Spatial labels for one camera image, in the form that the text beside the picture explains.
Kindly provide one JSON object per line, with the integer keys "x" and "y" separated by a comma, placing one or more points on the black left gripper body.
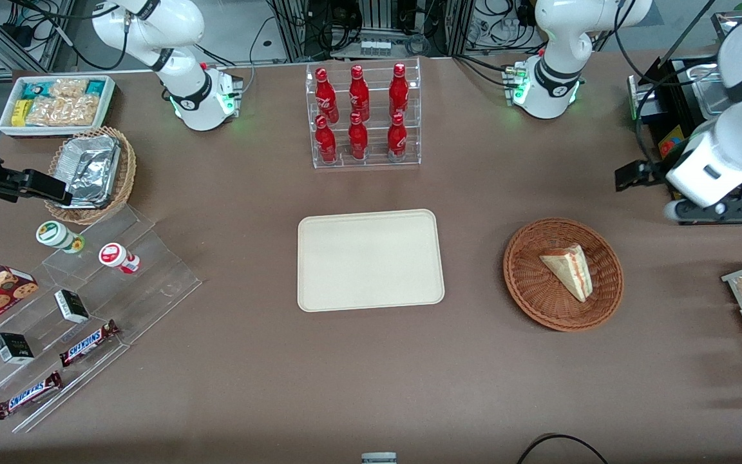
{"x": 653, "y": 173}

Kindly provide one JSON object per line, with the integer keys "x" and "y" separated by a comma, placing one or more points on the triangular sandwich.
{"x": 569, "y": 269}

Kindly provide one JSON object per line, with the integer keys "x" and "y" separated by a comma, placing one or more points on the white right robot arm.
{"x": 185, "y": 96}

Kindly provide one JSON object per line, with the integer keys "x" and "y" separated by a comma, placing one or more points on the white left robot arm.
{"x": 554, "y": 77}

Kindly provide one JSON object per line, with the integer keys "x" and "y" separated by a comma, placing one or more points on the light wicker basket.
{"x": 127, "y": 174}

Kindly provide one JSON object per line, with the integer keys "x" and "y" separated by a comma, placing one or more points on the round brown wicker basket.
{"x": 532, "y": 283}

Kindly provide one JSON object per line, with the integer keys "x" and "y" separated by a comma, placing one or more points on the beige plastic tray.
{"x": 371, "y": 261}

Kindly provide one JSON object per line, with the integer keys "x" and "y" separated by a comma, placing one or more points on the aluminium foil container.
{"x": 91, "y": 169}

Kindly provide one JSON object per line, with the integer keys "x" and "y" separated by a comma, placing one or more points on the green lid yogurt bottle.
{"x": 55, "y": 234}

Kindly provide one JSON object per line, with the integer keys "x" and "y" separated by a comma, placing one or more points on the black food warmer machine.
{"x": 661, "y": 122}

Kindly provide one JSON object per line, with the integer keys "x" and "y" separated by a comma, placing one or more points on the yellow snack pack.
{"x": 19, "y": 113}

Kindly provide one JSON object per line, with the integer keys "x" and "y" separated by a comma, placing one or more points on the clear bag of rice crackers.
{"x": 62, "y": 111}

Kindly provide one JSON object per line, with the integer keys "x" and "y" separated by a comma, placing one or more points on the teal snack pack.
{"x": 95, "y": 87}
{"x": 39, "y": 89}

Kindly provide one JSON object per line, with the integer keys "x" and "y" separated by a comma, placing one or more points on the red lid yogurt bottle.
{"x": 114, "y": 256}

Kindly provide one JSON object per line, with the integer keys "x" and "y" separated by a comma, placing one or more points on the small clear cracker bag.
{"x": 69, "y": 87}

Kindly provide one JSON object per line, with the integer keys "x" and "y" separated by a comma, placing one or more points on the white plastic snack bin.
{"x": 108, "y": 103}

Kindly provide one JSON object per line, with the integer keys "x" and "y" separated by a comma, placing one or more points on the steel warmer pan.
{"x": 706, "y": 90}

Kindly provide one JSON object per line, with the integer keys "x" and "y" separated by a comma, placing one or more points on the small black box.
{"x": 13, "y": 348}
{"x": 72, "y": 306}

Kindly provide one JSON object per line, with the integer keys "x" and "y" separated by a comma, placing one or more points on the clear acrylic stepped shelf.
{"x": 152, "y": 283}

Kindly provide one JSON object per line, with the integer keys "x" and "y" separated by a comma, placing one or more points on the brown Snickers bar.
{"x": 28, "y": 395}
{"x": 87, "y": 343}

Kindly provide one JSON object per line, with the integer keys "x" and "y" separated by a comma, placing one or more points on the red cola bottle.
{"x": 397, "y": 140}
{"x": 359, "y": 95}
{"x": 399, "y": 91}
{"x": 358, "y": 140}
{"x": 325, "y": 96}
{"x": 326, "y": 143}

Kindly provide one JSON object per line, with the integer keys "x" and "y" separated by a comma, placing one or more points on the clear acrylic bottle rack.
{"x": 374, "y": 161}

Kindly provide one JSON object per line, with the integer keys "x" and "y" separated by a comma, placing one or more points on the white power strip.
{"x": 375, "y": 48}

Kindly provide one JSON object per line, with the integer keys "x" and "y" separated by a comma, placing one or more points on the small grey device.
{"x": 379, "y": 458}

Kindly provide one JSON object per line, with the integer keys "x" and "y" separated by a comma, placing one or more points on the aluminium equipment frame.
{"x": 377, "y": 19}

